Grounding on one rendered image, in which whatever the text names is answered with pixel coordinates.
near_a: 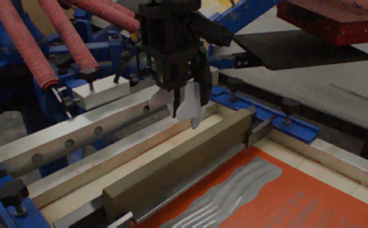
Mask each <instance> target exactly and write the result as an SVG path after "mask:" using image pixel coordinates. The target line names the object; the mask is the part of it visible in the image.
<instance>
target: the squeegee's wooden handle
mask: <svg viewBox="0 0 368 228"><path fill-rule="evenodd" d="M251 121H252V113H251V112H250V111H248V110H246V109H243V108H242V109H239V110H238V111H237V112H235V113H234V114H232V115H230V116H228V117H226V118H225V119H223V120H220V121H219V122H218V123H216V124H215V125H212V126H211V127H208V128H207V129H206V130H204V131H202V132H200V133H199V134H197V135H194V136H193V137H192V138H191V139H188V140H187V141H184V142H183V143H181V144H180V145H178V146H176V147H174V148H172V149H171V150H169V151H167V152H165V153H164V154H162V155H161V156H160V157H157V158H155V159H154V160H152V161H150V162H148V163H146V164H145V165H143V166H142V167H139V168H138V169H136V170H134V172H131V173H129V174H128V175H126V176H125V177H122V178H121V179H119V180H117V181H116V182H113V183H112V184H111V185H108V187H106V188H103V191H102V194H103V201H104V206H105V213H106V216H107V220H108V221H109V222H110V223H111V222H113V221H115V220H116V219H118V218H119V217H120V216H122V215H123V214H126V213H127V212H129V211H131V213H132V214H133V216H134V215H136V214H138V213H139V212H140V211H141V210H143V209H144V208H146V207H147V206H149V205H150V204H152V203H153V202H154V201H155V200H158V199H159V198H161V197H162V196H164V195H165V194H166V193H168V192H170V190H173V188H175V187H176V186H178V185H180V184H181V183H184V181H185V180H187V179H188V178H189V177H192V176H193V175H195V174H196V173H197V172H199V171H200V170H201V169H203V168H204V167H207V165H209V164H210V163H212V162H214V160H216V159H218V158H220V157H221V156H222V155H223V154H225V153H226V152H228V151H230V150H231V149H233V148H234V147H235V146H237V145H238V144H239V143H245V142H246V133H247V132H249V131H250V125H251Z"/></svg>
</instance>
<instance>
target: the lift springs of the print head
mask: <svg viewBox="0 0 368 228"><path fill-rule="evenodd" d="M37 1H38V3H39V4H40V6H41V8H42V9H43V11H44V12H45V13H46V16H47V17H48V20H49V21H50V22H51V23H52V25H53V26H54V29H55V30H56V32H57V33H58V34H59V36H60V38H61V40H62V41H63V42H64V44H65V45H66V48H67V49H68V50H69V53H71V55H72V57H73V58H74V60H75V62H76V63H77V65H78V66H79V68H80V69H81V70H83V69H84V68H85V67H87V68H90V67H95V70H97V73H100V67H99V65H98V64H97V62H96V60H95V58H94V57H92V55H91V53H90V52H89V49H88V48H87V47H86V45H85V43H84V42H83V41H82V38H81V37H80V36H79V34H78V33H77V31H76V29H75V28H74V26H73V25H72V24H71V22H70V21H69V18H68V17H67V16H66V14H65V13H64V11H63V10H62V8H63V9H64V10H69V9H70V8H72V9H74V10H76V9H75V8H74V7H72V5H74V6H76V7H77V8H79V9H81V10H84V11H86V12H87V13H91V14H92V15H95V16H96V17H98V18H100V19H103V20H104V21H107V22H108V23H111V24H113V25H115V26H117V27H118V28H121V29H123V30H125V31H128V32H129V33H132V34H133V33H136V31H137V30H139V31H140V28H139V21H136V20H135V19H134V18H135V15H134V13H133V12H131V11H130V10H128V9H126V8H125V7H122V6H121V5H118V4H116V3H115V2H113V1H111V0H37ZM0 21H1V22H2V24H3V26H5V28H6V31H7V32H8V34H9V35H10V38H11V39H12V40H13V42H14V44H15V46H16V47H17V49H18V51H19V52H20V53H21V55H22V57H23V59H24V61H25V62H26V64H27V65H28V67H29V69H30V70H31V72H32V73H33V76H34V77H35V79H36V80H37V82H38V84H39V86H40V88H41V89H42V90H43V91H53V92H54V94H55V95H56V98H57V99H58V100H59V103H60V104H61V98H60V96H59V94H58V93H57V92H56V90H55V89H56V88H57V87H58V86H59V83H60V80H59V79H58V77H57V76H56V74H55V72H54V71H53V69H52V68H51V65H50V64H49V63H48V61H47V60H46V57H45V56H44V53H43V52H42V51H41V50H40V48H39V47H38V44H37V43H36V41H35V40H34V39H33V36H32V35H31V32H30V31H29V30H28V28H27V27H26V26H25V23H24V22H23V20H22V19H21V16H20V15H19V14H18V12H17V11H16V10H15V7H14V6H13V3H12V2H11V1H10V0H0Z"/></svg>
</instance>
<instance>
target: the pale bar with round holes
mask: <svg viewBox="0 0 368 228"><path fill-rule="evenodd" d="M210 69H211V73H212V85H213V86H216V85H217V84H218V72H219V69H218V68H215V67H212V66H210ZM157 89H159V87H158V86H157V85H152V86H151V87H150V88H148V89H144V90H142V91H138V92H137V93H133V94H132V95H130V96H128V97H124V98H122V99H119V100H117V101H113V102H111V103H110V104H106V105H104V106H102V107H99V108H96V109H93V110H92V111H89V112H86V113H84V114H82V115H79V116H77V117H74V118H71V119H70V120H66V121H64V122H61V123H58V124H56V125H54V126H51V127H48V128H46V129H44V130H41V131H38V132H36V133H33V134H32V135H28V136H26V137H24V138H21V139H18V140H15V141H14V142H10V143H8V144H6V145H5V146H0V179H1V178H3V177H5V176H8V175H9V174H10V176H11V177H12V178H13V179H17V178H18V177H22V176H23V175H25V174H28V173H30V172H31V171H33V170H35V169H38V168H40V167H41V166H44V165H46V164H49V163H51V162H53V161H56V160H57V159H59V158H61V157H63V156H67V155H68V154H71V153H72V152H74V151H77V150H79V149H80V148H82V147H85V146H88V145H89V144H90V143H94V142H96V141H98V140H100V139H102V138H105V137H106V136H108V135H110V134H113V133H116V132H117V131H120V130H121V129H124V128H125V127H128V126H129V125H132V124H134V123H137V122H139V121H140V120H144V119H145V118H146V117H149V116H152V115H154V114H155V113H157V112H160V111H162V110H163V109H166V108H168V105H167V104H160V105H155V106H152V105H151V104H150V97H151V96H152V94H153V93H154V92H155V91H157Z"/></svg>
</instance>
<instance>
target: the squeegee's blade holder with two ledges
mask: <svg viewBox="0 0 368 228"><path fill-rule="evenodd" d="M245 146H246V145H245V144H244V143H239V144H238V145H237V146H235V147H234V148H233V149H231V150H230V151H228V152H226V153H225V154H223V155H222V156H221V157H220V158H218V159H216V160H214V161H213V162H212V163H210V164H209V165H207V167H204V168H203V169H201V170H200V171H199V172H197V173H196V174H195V175H193V176H192V177H189V178H188V179H187V180H185V181H184V183H181V184H180V185H178V186H176V187H175V188H173V190H170V192H168V193H166V194H165V195H164V196H162V197H161V198H159V199H158V200H155V201H154V202H153V203H152V204H150V205H149V206H147V207H146V208H144V209H143V210H141V211H140V212H139V213H138V214H136V215H134V216H132V221H133V222H134V224H136V225H138V224H140V223H141V222H143V221H144V220H145V219H147V218H149V217H150V216H151V215H152V214H155V212H156V211H159V210H160V209H161V208H163V207H164V206H165V205H166V204H168V203H170V201H173V200H174V199H175V198H177V197H178V196H180V194H182V193H184V192H185V191H186V190H188V189H189V188H191V187H192V186H193V185H195V184H196V183H198V182H199V181H201V180H202V179H203V178H204V177H206V176H207V175H210V173H212V172H214V170H215V169H217V168H218V167H220V166H221V165H223V164H225V163H226V162H227V161H229V160H230V159H231V158H233V157H235V156H236V155H237V154H239V153H240V152H242V151H243V150H244V149H245Z"/></svg>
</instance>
